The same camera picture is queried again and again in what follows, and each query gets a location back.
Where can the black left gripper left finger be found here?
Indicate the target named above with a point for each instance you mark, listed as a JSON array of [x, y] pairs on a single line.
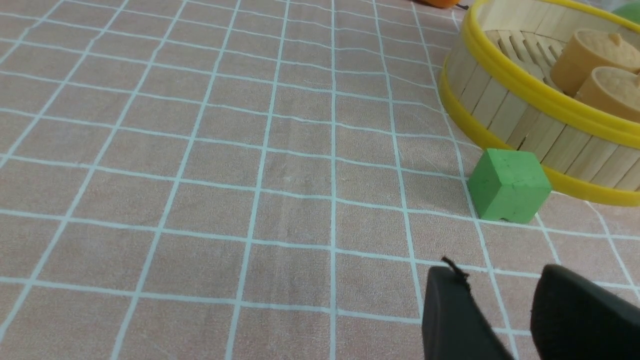
[[453, 326]]

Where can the tan toy bun rear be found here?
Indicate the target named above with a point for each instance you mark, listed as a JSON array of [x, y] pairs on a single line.
[[588, 49]]

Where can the tan toy bun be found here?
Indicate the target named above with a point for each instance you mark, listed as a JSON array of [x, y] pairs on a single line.
[[588, 49], [612, 90]]

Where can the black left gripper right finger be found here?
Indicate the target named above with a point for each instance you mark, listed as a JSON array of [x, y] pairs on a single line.
[[574, 319]]

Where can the toy watermelon green striped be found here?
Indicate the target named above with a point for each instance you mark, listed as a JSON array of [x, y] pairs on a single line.
[[629, 11]]

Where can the orange toy pepper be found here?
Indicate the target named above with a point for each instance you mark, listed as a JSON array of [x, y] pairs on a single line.
[[443, 4]]

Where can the green foam block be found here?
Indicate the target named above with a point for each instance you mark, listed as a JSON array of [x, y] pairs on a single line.
[[508, 185]]

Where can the tan toy bun front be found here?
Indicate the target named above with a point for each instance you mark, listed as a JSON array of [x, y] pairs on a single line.
[[612, 90]]

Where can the bamboo steamer basket yellow rims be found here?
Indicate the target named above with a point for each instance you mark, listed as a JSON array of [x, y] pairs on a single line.
[[496, 86]]

